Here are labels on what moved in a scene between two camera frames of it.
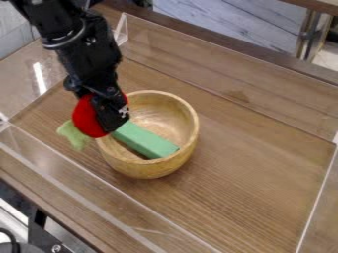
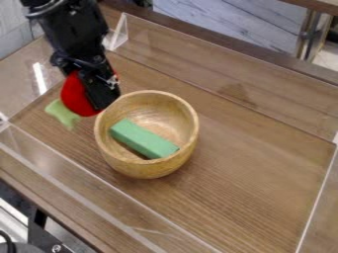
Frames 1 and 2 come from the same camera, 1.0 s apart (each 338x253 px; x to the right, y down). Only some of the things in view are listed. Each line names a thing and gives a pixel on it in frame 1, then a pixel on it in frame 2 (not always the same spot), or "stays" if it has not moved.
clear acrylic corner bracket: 121,32 stays
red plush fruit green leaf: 84,127 -> 74,100
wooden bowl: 168,115 stays
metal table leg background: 313,33 stays
